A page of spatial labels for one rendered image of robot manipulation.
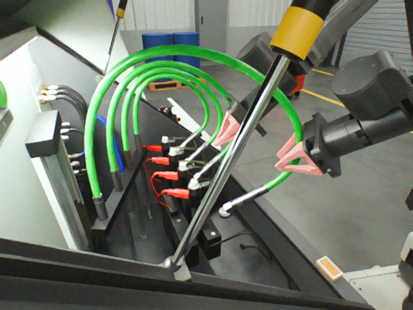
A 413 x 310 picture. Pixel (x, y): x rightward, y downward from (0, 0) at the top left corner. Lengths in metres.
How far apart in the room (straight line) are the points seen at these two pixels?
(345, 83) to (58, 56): 0.63
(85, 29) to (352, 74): 0.63
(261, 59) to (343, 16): 0.23
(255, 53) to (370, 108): 0.21
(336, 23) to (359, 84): 0.30
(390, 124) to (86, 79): 0.67
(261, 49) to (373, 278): 1.39
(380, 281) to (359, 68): 1.39
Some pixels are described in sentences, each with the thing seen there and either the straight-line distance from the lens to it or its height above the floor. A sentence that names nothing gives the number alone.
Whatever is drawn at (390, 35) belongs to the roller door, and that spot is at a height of 0.94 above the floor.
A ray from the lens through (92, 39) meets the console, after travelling 0.78.
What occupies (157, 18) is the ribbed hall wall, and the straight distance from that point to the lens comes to 7.02.
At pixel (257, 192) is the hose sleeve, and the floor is 1.17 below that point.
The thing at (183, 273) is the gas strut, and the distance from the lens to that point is 0.19.
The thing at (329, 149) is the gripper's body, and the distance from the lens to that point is 0.42.
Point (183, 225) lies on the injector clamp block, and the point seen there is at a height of 0.98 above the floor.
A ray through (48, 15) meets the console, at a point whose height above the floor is 1.46.
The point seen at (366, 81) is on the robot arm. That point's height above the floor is 1.40.
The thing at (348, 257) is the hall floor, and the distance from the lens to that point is 2.06.
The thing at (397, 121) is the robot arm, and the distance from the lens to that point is 0.40.
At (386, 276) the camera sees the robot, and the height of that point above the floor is 0.28.
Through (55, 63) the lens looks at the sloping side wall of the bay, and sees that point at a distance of 0.75.
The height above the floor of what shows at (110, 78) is 1.38.
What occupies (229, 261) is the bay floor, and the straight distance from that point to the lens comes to 0.79.
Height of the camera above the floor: 1.47
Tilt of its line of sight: 30 degrees down
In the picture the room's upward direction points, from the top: straight up
